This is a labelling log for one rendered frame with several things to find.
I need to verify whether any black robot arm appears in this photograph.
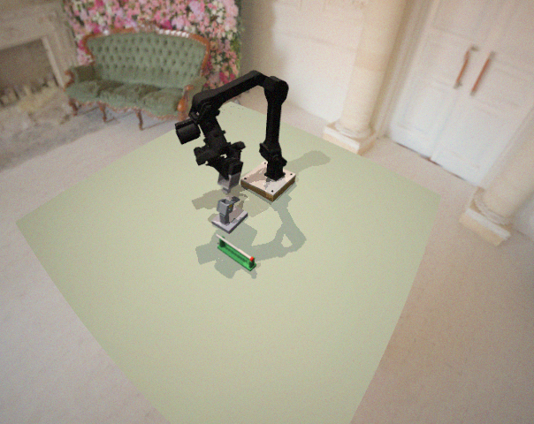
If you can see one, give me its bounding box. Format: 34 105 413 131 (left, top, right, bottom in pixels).
175 71 289 181

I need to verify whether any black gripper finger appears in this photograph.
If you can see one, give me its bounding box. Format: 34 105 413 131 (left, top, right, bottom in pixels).
225 150 241 161
205 155 229 180

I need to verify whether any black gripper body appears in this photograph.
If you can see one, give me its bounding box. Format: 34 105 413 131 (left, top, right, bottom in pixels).
195 128 245 165

